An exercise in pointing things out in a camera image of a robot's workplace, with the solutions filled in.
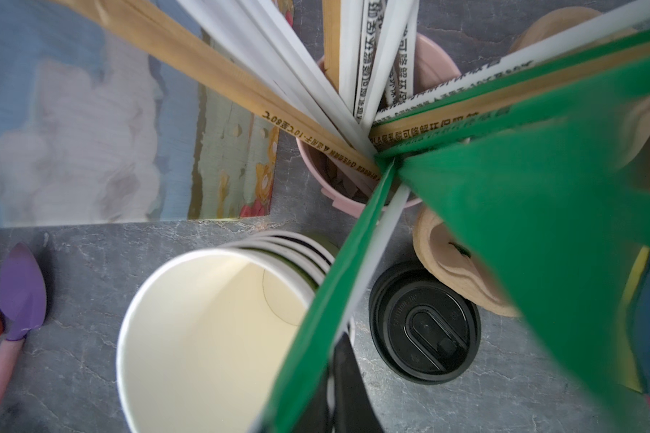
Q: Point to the white wrapped straw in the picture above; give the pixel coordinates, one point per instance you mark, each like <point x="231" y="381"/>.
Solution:
<point x="258" y="35"/>

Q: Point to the stack of paper cups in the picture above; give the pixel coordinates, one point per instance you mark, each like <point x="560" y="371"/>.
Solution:
<point x="206" y="335"/>

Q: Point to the brown wrapped straw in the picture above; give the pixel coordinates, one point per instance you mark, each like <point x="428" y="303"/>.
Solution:
<point x="151" y="30"/>

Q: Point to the purple pink garden trowel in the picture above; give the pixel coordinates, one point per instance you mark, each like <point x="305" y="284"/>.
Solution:
<point x="23" y="302"/>

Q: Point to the pink straw holder cup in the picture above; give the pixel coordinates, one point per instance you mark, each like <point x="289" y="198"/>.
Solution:
<point x="348" y="190"/>

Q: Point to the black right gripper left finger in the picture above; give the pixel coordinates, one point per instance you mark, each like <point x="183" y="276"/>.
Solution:
<point x="316" y="417"/>

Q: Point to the green wrapped straw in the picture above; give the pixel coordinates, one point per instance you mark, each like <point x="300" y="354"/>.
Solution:
<point x="310" y="352"/>

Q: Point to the brown pulp cup carrier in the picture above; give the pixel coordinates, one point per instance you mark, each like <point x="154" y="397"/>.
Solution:
<point x="432" y="240"/>

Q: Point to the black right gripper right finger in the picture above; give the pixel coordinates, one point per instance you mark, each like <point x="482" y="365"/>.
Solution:
<point x="353" y="409"/>

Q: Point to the illustrated paper bag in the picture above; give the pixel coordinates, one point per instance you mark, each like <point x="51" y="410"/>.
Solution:
<point x="95" y="131"/>

